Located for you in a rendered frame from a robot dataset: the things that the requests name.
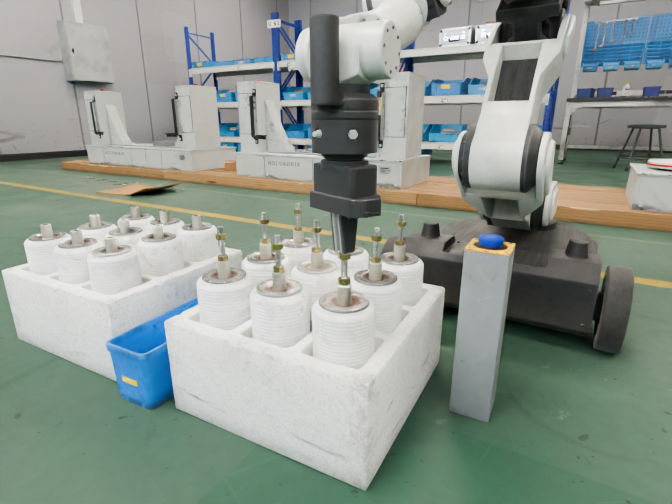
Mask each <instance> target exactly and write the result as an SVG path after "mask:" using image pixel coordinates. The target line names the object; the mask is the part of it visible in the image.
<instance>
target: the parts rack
mask: <svg viewBox="0 0 672 504"><path fill-rule="evenodd" d="M281 23H282V24H285V25H288V26H292V27H295V46H294V45H293V43H292V42H291V40H290V39H289V37H288V35H287V34H286V32H285V31H284V29H283V28H282V26H281V27H280V28H281V30H282V31H283V33H284V34H285V36H286V37H287V39H288V40H289V42H290V44H291V45H292V47H293V48H294V50H295V47H296V43H297V40H298V37H299V35H300V33H301V32H302V20H295V21H294V24H292V23H289V22H286V21H283V20H281ZM280 28H279V27H276V28H271V31H272V54H273V62H261V63H250V64H238V65H227V66H215V67H204V68H192V65H193V64H192V62H191V52H190V41H189V38H190V40H191V41H192V42H193V43H194V44H195V45H196V46H197V47H198V49H199V50H200V51H201V52H202V53H203V54H204V55H205V56H206V58H207V59H208V60H209V61H211V60H210V58H209V57H208V56H207V55H206V54H205V53H204V52H203V50H202V49H201V48H200V47H199V46H198V45H197V44H196V43H195V41H194V40H193V39H192V38H191V37H190V36H189V34H190V35H195V36H200V37H205V38H209V39H210V41H211V54H212V61H216V53H215V41H214V33H212V32H211V33H210V37H207V36H202V35H198V34H193V33H189V30H188V27H184V35H185V45H186V55H187V66H188V76H189V85H194V84H193V74H201V73H210V74H209V76H208V77H207V78H206V80H205V81H204V82H203V84H202V85H201V86H204V84H205V83H206V81H207V80H208V79H209V77H210V76H211V75H212V73H213V78H214V87H216V91H218V77H228V76H242V75H256V74H271V73H273V78H274V83H279V84H280V85H279V90H280V117H281V124H282V126H283V113H282V108H283V109H284V111H285V112H286V114H287V115H288V117H289V119H290V120H291V122H292V123H293V124H295V123H296V124H301V123H304V107H311V100H282V98H284V97H283V96H282V93H283V91H284V89H285V88H286V86H287V85H288V83H289V81H290V80H291V78H292V77H293V75H294V73H295V72H296V87H303V76H302V75H301V74H300V72H299V70H292V71H289V69H288V67H289V66H297V64H296V60H284V61H281V58H280V57H281V55H280V33H281V35H282V36H283V38H284V39H285V41H286V42H287V44H288V45H289V47H290V49H291V50H292V52H293V53H295V51H294V50H293V48H292V47H291V45H290V44H289V42H288V41H287V39H286V37H285V36H284V34H283V33H282V31H281V30H280ZM485 47H486V43H480V44H468V45H457V46H445V47H434V48H422V49H415V41H414V42H413V43H411V44H410V45H409V46H407V47H406V48H404V49H402V50H401V54H400V63H399V65H400V64H402V65H401V67H400V69H399V71H398V72H400V71H401V69H402V67H403V65H404V64H405V67H404V69H403V71H407V72H413V71H414V63H429V62H443V61H458V60H472V59H483V56H484V53H485ZM439 56H440V57H439ZM285 72H290V73H289V75H288V76H287V78H286V79H285V81H284V83H283V84H282V85H281V73H285ZM292 72H293V73H292ZM290 75H291V76H290ZM289 77H290V78H289ZM288 78H289V79H288ZM559 79H560V76H559V77H558V79H557V80H556V81H555V83H554V84H553V85H552V87H551V88H550V89H549V91H548V92H547V93H546V95H545V96H544V97H543V99H542V102H541V103H545V111H544V118H543V126H542V131H543V132H551V133H552V126H553V120H554V113H555V106H556V99H557V92H558V86H559ZM287 80H288V81H287ZM285 83H286V84H285ZM284 85H285V86H284ZM283 86H284V87H283ZM282 88H283V89H282ZM484 96H485V95H451V96H424V105H466V104H483V101H484ZM217 108H218V121H219V123H221V118H220V109H238V102H217ZM285 108H286V109H287V111H288V112H289V114H290V115H289V114H288V112H287V111H286V109H285ZM288 108H297V122H296V120H295V119H294V117H293V115H292V114H291V112H290V111H289V109H288ZM290 116H291V117H292V118H291V117H290ZM292 119H293V120H294V122H295V123H294V122H293V120H292ZM288 139H289V141H290V143H291V144H296V145H298V149H302V150H305V145H312V139H309V138H307V139H296V138H288ZM220 142H238V143H241V140H240V137H220ZM454 144H455V143H446V142H429V141H423V142H422V144H421V149H441V150H453V147H454Z"/></svg>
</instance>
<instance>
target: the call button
mask: <svg viewBox="0 0 672 504"><path fill-rule="evenodd" d="M478 241H479V242H481V243H480V245H481V246H483V247H488V248H499V247H501V244H503V243H504V238H503V237H502V236H500V235H495V234H482V235H480V236H479V237H478Z"/></svg>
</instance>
